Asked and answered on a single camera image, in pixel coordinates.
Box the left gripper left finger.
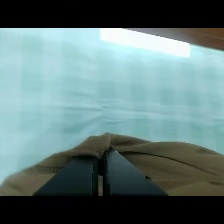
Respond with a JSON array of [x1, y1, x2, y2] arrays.
[[32, 154, 100, 197]]

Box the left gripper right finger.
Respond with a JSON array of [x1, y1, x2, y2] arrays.
[[101, 145, 168, 197]]

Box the brown shirt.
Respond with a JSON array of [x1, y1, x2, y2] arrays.
[[0, 132, 224, 197]]

